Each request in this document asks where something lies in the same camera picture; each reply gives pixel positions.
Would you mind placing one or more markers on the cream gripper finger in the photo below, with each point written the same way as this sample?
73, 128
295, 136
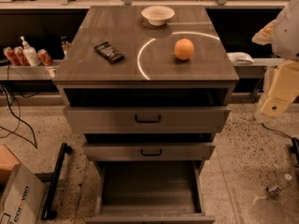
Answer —
283, 91

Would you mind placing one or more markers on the black rxbar chocolate bar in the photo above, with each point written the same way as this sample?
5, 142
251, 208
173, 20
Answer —
110, 53

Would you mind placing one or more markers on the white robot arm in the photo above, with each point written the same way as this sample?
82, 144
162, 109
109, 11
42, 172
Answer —
283, 35

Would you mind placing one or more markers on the grey drawer cabinet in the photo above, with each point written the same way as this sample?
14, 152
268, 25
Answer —
149, 75

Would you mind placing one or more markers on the open bottom drawer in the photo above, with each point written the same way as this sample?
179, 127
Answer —
149, 192

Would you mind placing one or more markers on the middle drawer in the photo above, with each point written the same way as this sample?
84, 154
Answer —
149, 151

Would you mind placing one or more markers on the top drawer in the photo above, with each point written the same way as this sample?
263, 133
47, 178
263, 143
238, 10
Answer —
147, 120

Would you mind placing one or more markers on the white folded cloth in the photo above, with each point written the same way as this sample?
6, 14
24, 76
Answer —
240, 58

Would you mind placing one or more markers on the clear plastic bottle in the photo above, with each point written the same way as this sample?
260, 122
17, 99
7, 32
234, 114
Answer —
279, 184

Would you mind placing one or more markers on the orange fruit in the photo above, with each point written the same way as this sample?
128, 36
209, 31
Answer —
184, 49

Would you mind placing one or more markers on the white ceramic bowl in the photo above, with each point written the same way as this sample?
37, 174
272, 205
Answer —
158, 15

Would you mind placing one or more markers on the small glass bottle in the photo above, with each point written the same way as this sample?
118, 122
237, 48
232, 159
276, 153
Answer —
65, 44

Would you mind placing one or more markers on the red soda can right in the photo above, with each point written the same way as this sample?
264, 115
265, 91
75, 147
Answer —
44, 57

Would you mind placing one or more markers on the red soda can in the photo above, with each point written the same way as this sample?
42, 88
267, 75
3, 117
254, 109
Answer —
9, 53
44, 57
18, 51

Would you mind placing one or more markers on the white pump bottle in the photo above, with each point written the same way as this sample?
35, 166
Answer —
30, 53

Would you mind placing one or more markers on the black metal bar stand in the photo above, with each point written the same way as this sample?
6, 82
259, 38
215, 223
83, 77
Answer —
48, 213

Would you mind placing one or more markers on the red soda can middle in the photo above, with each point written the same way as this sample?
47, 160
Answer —
18, 51

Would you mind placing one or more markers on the red soda can left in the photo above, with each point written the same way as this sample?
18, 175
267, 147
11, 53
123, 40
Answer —
9, 53

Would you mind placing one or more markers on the cardboard box with print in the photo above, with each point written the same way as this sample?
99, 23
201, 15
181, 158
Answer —
21, 191

